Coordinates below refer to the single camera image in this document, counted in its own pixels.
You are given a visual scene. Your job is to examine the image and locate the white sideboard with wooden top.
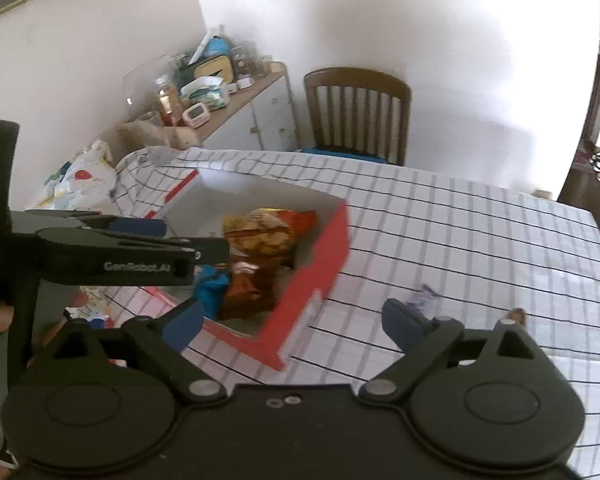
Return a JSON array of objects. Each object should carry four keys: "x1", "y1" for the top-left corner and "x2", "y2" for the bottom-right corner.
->
[{"x1": 125, "y1": 61, "x2": 301, "y2": 152}]

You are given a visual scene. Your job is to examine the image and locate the person's left hand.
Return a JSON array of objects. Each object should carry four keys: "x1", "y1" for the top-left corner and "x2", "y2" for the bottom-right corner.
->
[{"x1": 0, "y1": 299, "x2": 16, "y2": 335}]

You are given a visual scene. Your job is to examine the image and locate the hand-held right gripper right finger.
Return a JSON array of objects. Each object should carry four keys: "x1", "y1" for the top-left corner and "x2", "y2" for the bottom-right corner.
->
[{"x1": 360, "y1": 298, "x2": 547, "y2": 406}]

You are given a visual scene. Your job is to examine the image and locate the soft tissue pack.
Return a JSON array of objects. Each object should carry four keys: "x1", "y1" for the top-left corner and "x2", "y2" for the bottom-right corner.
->
[{"x1": 179, "y1": 77, "x2": 230, "y2": 110}]

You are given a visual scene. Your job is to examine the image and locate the blue snack packet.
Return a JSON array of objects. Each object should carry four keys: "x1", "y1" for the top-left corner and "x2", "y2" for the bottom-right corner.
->
[{"x1": 192, "y1": 264, "x2": 231, "y2": 320}]

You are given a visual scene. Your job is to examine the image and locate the row of small glass jars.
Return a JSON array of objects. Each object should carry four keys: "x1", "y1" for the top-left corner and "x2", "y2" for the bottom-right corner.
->
[{"x1": 232, "y1": 44, "x2": 274, "y2": 79}]

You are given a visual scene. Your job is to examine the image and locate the yellow and red snack bag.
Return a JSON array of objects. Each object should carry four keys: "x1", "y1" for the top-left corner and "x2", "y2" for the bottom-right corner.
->
[{"x1": 222, "y1": 208, "x2": 319, "y2": 269}]

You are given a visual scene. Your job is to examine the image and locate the white and pink kitchen timer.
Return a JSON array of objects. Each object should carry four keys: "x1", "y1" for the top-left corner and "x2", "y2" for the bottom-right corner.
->
[{"x1": 182, "y1": 102, "x2": 211, "y2": 129}]

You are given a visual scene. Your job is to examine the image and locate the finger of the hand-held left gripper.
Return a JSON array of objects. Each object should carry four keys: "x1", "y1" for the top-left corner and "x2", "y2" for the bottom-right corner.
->
[
  {"x1": 10, "y1": 210, "x2": 169, "y2": 242},
  {"x1": 36, "y1": 226, "x2": 230, "y2": 287}
]

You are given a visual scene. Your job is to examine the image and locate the blue seat cushion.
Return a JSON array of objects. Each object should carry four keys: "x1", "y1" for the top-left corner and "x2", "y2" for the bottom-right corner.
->
[{"x1": 299, "y1": 145, "x2": 389, "y2": 162}]

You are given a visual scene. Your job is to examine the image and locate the white checked tablecloth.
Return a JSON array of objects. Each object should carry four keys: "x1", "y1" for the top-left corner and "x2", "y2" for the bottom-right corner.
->
[{"x1": 79, "y1": 145, "x2": 600, "y2": 480}]

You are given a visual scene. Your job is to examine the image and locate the glass jar with orange contents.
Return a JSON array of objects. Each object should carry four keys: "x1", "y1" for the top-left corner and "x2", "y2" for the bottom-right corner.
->
[{"x1": 153, "y1": 74, "x2": 184, "y2": 126}]

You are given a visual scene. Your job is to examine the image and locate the white tube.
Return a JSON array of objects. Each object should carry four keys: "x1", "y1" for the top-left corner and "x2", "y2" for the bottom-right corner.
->
[{"x1": 187, "y1": 24, "x2": 226, "y2": 66}]

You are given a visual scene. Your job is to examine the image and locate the large clear glass vessel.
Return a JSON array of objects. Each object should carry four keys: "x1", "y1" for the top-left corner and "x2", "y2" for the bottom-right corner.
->
[{"x1": 122, "y1": 54, "x2": 182, "y2": 117}]

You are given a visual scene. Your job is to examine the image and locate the colourful printed plastic bag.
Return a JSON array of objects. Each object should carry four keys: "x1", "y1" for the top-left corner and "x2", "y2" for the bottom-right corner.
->
[{"x1": 38, "y1": 138, "x2": 119, "y2": 211}]

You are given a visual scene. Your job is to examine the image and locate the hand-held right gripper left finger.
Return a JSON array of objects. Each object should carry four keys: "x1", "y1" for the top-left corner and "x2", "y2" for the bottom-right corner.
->
[{"x1": 44, "y1": 297, "x2": 227, "y2": 406}]

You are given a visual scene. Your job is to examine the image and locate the red and white cardboard box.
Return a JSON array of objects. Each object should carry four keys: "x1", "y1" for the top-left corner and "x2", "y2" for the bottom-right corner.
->
[{"x1": 142, "y1": 167, "x2": 352, "y2": 372}]

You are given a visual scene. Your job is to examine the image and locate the brown snack packet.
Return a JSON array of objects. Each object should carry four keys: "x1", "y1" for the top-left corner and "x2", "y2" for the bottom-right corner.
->
[{"x1": 218, "y1": 259, "x2": 281, "y2": 321}]

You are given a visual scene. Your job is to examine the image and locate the brown wooden chair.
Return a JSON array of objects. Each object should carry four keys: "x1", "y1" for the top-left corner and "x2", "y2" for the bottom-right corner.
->
[{"x1": 302, "y1": 66, "x2": 413, "y2": 167}]

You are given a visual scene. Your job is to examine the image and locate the purple and white snack packet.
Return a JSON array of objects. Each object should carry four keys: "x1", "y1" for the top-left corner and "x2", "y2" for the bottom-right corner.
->
[{"x1": 408, "y1": 283, "x2": 440, "y2": 314}]

